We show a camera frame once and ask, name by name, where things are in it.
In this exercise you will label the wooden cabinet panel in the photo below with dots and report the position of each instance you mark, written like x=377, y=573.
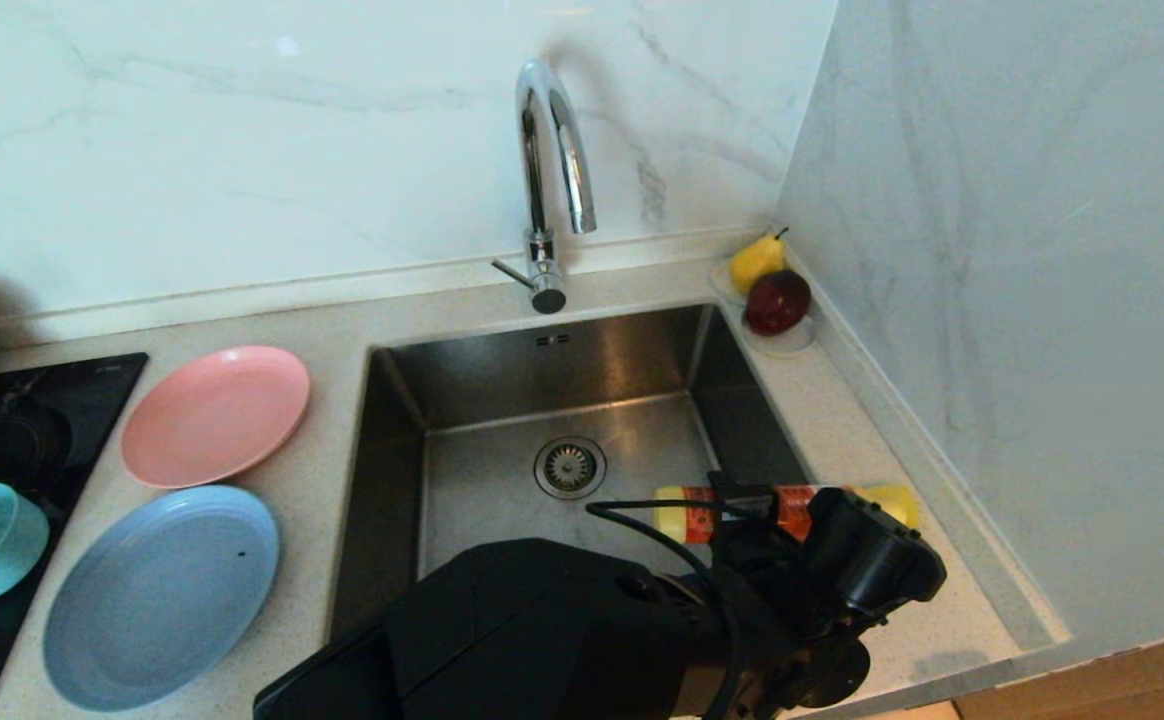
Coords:
x=1122, y=688

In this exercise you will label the round metal drain strainer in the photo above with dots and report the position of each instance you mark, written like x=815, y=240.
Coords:
x=570, y=468

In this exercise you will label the yellow pear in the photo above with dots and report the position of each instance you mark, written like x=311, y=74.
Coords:
x=754, y=262

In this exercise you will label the pink plastic plate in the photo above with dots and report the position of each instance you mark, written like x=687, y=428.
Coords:
x=214, y=415

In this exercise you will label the orange detergent bottle yellow cap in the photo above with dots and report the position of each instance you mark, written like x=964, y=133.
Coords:
x=687, y=515

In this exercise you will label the dark red apple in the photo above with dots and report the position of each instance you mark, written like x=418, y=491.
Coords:
x=777, y=301

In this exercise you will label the small white dish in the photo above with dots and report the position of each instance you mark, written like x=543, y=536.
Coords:
x=792, y=344

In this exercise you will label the yellow fish-shaped sponge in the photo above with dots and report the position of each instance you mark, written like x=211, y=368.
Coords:
x=887, y=500

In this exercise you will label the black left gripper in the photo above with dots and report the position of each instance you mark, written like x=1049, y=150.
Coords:
x=777, y=600

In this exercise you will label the stainless steel sink basin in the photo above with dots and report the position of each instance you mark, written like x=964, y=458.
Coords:
x=482, y=400

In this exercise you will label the black glass cooktop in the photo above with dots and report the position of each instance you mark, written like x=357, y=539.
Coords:
x=72, y=400

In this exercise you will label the chrome gooseneck faucet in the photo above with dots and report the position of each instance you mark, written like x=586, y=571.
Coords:
x=540, y=250

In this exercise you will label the blue plastic plate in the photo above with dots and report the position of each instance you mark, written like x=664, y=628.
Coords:
x=162, y=600

